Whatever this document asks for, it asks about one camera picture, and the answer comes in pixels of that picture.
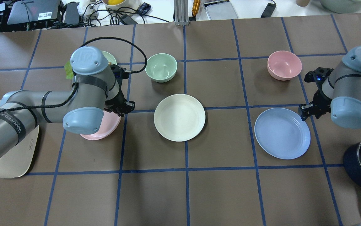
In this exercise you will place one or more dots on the white toaster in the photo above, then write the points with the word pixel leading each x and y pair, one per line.
pixel 14 157

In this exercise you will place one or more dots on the pink plate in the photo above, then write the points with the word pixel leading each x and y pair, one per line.
pixel 109 123

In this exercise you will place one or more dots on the pink bowl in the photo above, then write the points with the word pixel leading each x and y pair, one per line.
pixel 284 65

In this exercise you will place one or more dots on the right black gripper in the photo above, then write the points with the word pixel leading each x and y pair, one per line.
pixel 320 99

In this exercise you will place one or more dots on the green plate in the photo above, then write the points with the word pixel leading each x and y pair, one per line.
pixel 110 58

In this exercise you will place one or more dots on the lettuce leaf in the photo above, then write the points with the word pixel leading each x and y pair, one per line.
pixel 68 70

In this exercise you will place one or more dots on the bowl with toy fruit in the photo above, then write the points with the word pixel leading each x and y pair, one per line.
pixel 116 4

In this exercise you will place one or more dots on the blue plate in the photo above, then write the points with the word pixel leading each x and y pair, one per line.
pixel 281 133

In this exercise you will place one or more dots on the black power adapter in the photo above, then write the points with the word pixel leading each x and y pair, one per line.
pixel 268 11

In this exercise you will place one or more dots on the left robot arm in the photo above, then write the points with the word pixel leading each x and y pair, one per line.
pixel 96 88

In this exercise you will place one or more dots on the green bowl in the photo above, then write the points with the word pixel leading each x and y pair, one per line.
pixel 161 67

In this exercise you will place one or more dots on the cream white plate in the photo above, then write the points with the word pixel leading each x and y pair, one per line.
pixel 179 117

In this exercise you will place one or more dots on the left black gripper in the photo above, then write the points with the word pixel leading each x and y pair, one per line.
pixel 116 101

